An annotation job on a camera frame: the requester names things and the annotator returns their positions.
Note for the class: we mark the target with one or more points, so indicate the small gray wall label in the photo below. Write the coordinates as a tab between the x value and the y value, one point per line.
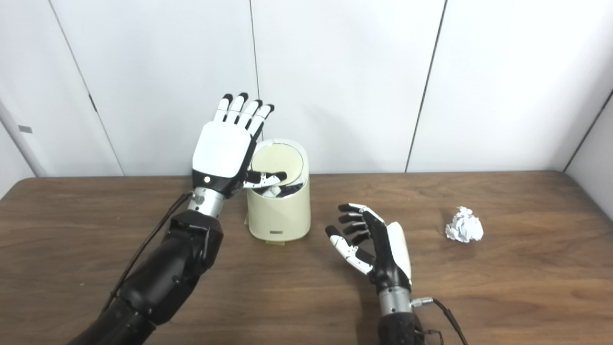
25	129

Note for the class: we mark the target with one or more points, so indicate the white and black right hand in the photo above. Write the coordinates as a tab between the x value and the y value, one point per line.
385	254

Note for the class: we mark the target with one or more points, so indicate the yellowish tape under bin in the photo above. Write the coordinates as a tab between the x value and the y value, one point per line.
276	243

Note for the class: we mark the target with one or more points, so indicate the white paper ball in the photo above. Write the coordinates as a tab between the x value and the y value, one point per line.
463	225

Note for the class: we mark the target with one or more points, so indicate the white and black left hand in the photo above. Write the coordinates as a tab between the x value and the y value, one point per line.
220	151

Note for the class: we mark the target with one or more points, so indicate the cream-colored bin body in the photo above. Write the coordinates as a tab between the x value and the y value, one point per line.
280	213

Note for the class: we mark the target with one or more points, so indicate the black wall panel hinge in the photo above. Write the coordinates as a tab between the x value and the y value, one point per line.
92	102

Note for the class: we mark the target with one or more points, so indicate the cream round bin lid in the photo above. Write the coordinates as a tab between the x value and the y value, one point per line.
280	158

